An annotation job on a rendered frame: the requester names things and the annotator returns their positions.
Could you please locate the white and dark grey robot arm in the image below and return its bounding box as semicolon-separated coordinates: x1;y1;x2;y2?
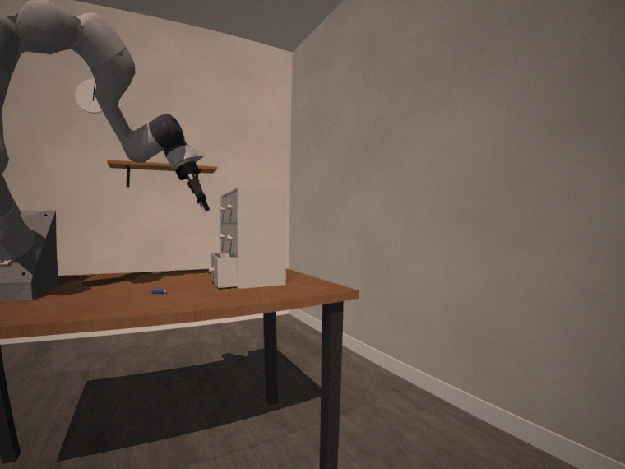
0;0;205;267

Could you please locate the white chest of drawers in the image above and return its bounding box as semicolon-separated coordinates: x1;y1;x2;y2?
220;188;286;289

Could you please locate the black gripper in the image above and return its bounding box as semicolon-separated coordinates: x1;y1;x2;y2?
175;161;216;223

